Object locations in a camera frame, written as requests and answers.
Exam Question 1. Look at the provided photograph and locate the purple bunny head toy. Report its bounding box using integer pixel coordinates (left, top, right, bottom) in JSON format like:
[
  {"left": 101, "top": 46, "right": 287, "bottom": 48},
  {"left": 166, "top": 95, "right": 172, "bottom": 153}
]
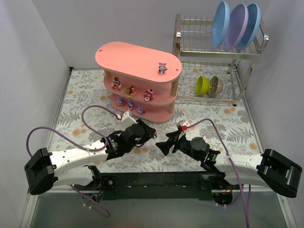
[{"left": 127, "top": 98, "right": 135, "bottom": 111}]

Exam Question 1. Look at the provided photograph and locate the pink figure toy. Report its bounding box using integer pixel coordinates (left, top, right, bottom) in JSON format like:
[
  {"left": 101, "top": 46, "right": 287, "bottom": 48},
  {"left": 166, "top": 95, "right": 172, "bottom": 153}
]
[
  {"left": 158, "top": 63, "right": 167, "bottom": 75},
  {"left": 144, "top": 89, "right": 154, "bottom": 102}
]

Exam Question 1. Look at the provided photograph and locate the pink purple cupcake toy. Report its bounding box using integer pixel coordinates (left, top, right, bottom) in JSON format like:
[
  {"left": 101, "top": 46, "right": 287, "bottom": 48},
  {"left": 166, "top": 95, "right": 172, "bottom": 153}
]
[{"left": 116, "top": 95, "right": 126, "bottom": 106}]

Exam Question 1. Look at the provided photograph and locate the pink flowerpot toy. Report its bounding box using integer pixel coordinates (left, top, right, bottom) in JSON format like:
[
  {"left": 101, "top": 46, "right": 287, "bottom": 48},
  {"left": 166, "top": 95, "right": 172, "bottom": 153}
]
[{"left": 125, "top": 85, "right": 137, "bottom": 98}]

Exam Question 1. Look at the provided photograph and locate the strawberry cake toy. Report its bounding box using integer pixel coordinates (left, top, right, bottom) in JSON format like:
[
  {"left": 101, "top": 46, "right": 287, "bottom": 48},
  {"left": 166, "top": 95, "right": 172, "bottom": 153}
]
[{"left": 111, "top": 77, "right": 123, "bottom": 92}]

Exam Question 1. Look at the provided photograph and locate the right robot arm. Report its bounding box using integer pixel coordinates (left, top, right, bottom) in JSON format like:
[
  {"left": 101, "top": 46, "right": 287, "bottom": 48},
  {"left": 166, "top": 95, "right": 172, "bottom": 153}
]
[{"left": 155, "top": 131, "right": 303, "bottom": 198}]

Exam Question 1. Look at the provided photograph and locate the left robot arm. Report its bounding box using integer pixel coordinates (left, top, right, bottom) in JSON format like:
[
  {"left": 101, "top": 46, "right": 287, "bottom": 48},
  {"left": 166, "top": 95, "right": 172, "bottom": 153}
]
[{"left": 24, "top": 119, "right": 156, "bottom": 195}]

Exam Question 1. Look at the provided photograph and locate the pink three-tier shelf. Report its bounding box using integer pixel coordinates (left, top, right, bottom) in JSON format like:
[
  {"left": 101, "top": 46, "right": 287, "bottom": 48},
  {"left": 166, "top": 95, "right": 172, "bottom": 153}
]
[{"left": 95, "top": 41, "right": 181, "bottom": 123}]

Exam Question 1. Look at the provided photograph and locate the floral table mat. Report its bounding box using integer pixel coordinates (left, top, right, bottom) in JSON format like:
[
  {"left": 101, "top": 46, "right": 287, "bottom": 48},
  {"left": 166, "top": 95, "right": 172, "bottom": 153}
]
[{"left": 49, "top": 70, "right": 261, "bottom": 172}]

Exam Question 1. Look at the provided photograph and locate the lime green bowl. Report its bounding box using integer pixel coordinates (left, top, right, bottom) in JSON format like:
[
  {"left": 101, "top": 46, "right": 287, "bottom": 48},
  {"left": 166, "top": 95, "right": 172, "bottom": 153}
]
[{"left": 195, "top": 76, "right": 210, "bottom": 95}]

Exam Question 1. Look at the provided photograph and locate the patterned ceramic bowl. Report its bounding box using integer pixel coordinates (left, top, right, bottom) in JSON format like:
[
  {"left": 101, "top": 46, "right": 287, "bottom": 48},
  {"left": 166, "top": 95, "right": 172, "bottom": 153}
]
[{"left": 208, "top": 76, "right": 224, "bottom": 96}]

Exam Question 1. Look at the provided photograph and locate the steel dish rack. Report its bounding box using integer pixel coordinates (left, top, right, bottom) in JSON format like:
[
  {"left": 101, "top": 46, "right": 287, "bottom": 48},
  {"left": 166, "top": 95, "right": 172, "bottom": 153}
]
[{"left": 172, "top": 14, "right": 269, "bottom": 107}]

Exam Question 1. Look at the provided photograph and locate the left blue plate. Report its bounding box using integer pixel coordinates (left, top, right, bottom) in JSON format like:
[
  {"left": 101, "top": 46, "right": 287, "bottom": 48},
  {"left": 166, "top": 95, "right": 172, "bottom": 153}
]
[{"left": 212, "top": 1, "right": 230, "bottom": 49}]

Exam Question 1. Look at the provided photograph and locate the blue plate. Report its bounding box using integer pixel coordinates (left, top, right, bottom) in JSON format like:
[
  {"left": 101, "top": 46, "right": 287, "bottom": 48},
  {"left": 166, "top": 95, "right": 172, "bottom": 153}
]
[
  {"left": 236, "top": 3, "right": 261, "bottom": 51},
  {"left": 212, "top": 1, "right": 230, "bottom": 49}
]

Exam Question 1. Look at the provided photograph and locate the purple plate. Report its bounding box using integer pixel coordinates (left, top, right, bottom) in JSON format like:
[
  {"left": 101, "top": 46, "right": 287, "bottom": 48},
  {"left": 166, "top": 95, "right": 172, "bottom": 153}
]
[{"left": 225, "top": 3, "right": 248, "bottom": 50}]

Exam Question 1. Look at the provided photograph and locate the right blue plate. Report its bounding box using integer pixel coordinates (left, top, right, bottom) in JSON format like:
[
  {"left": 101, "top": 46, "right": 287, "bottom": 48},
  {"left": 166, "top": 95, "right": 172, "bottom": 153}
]
[{"left": 236, "top": 3, "right": 261, "bottom": 51}]

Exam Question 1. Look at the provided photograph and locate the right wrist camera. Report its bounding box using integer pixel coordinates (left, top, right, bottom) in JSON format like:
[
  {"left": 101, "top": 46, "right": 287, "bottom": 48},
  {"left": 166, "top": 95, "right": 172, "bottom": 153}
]
[{"left": 177, "top": 120, "right": 190, "bottom": 132}]

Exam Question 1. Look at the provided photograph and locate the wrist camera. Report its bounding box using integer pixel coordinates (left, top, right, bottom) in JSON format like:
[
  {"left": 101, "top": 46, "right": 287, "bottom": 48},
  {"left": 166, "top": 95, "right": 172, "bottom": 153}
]
[
  {"left": 177, "top": 120, "right": 190, "bottom": 132},
  {"left": 121, "top": 110, "right": 137, "bottom": 128}
]

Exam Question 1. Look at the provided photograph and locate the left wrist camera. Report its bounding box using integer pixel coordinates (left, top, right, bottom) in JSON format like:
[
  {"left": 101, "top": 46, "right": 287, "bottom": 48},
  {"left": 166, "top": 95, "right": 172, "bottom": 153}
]
[{"left": 121, "top": 110, "right": 137, "bottom": 128}]

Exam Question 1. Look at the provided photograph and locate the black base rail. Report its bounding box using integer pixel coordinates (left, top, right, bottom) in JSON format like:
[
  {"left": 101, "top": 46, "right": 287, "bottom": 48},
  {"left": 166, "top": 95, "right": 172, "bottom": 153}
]
[{"left": 73, "top": 172, "right": 235, "bottom": 205}]

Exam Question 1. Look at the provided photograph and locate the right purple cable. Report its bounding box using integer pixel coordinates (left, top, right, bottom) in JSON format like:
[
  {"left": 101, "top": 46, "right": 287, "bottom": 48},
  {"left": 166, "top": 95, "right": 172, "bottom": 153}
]
[{"left": 184, "top": 118, "right": 251, "bottom": 228}]

